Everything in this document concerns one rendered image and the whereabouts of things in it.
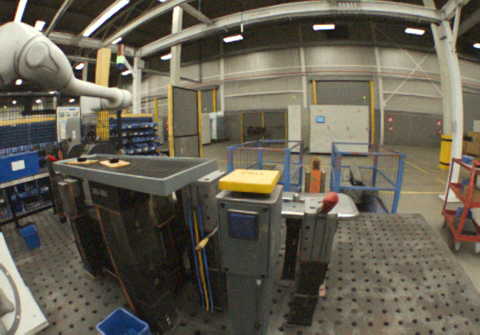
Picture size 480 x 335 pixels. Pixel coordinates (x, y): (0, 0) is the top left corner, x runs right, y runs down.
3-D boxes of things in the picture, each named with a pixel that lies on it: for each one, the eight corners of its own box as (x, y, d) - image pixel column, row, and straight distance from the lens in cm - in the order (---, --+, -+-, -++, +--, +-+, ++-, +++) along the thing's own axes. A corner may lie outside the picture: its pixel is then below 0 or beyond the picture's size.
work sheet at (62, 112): (82, 144, 175) (80, 105, 176) (58, 148, 166) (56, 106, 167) (81, 144, 176) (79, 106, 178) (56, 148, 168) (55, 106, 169)
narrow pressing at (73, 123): (84, 169, 145) (80, 116, 143) (70, 173, 140) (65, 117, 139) (84, 169, 145) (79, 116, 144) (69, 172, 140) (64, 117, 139)
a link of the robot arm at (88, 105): (78, 114, 113) (101, 111, 110) (78, 83, 116) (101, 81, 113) (83, 115, 124) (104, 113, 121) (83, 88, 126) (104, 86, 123)
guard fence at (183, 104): (176, 196, 376) (169, 83, 364) (170, 194, 385) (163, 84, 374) (206, 181, 453) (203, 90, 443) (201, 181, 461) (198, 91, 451)
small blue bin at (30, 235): (43, 245, 126) (37, 230, 122) (28, 252, 125) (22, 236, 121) (38, 238, 135) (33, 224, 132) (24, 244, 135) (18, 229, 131)
